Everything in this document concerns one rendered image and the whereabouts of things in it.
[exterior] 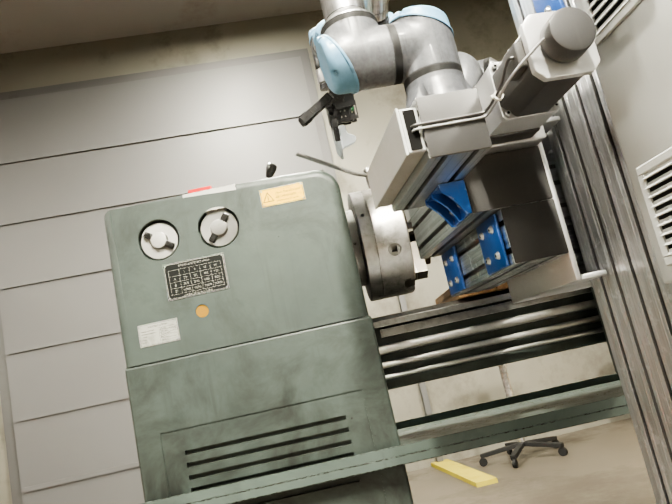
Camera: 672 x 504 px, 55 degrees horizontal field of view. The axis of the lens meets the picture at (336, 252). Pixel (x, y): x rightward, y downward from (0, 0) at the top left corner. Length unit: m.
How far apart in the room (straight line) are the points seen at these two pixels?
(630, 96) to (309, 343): 0.94
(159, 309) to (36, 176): 3.56
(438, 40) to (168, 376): 0.96
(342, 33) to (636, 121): 0.61
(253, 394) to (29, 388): 3.39
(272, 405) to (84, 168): 3.68
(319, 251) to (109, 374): 3.27
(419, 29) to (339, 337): 0.71
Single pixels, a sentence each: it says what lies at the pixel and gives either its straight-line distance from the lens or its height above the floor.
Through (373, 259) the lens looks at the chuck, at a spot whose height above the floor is 1.01.
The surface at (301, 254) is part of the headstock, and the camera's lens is 1.57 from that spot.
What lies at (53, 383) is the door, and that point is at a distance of 4.78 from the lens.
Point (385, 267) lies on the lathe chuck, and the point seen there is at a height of 0.99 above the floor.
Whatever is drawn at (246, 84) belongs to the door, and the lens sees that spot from 5.11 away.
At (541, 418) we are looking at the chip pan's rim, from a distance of 1.57.
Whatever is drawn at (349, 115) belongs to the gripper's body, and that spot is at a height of 1.43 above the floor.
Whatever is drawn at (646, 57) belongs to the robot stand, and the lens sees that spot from 0.87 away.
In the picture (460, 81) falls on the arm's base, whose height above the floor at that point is 1.22.
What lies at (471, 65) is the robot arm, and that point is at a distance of 1.58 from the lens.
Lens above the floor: 0.74
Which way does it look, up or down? 11 degrees up
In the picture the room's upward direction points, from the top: 12 degrees counter-clockwise
